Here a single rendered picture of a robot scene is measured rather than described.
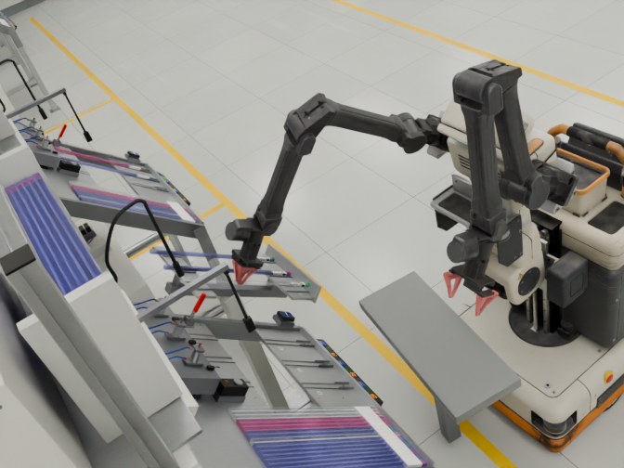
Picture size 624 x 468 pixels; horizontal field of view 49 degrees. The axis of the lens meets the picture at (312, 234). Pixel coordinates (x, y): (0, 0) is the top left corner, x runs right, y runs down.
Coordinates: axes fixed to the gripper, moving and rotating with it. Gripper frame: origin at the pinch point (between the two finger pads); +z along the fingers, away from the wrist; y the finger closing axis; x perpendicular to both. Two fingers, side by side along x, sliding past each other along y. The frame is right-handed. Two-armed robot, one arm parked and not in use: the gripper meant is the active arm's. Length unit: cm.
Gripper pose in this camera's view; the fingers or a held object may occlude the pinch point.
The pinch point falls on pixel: (240, 281)
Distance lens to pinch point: 220.6
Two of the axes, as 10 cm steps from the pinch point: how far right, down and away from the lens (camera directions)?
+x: 7.6, 0.8, 6.5
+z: -3.2, 9.1, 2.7
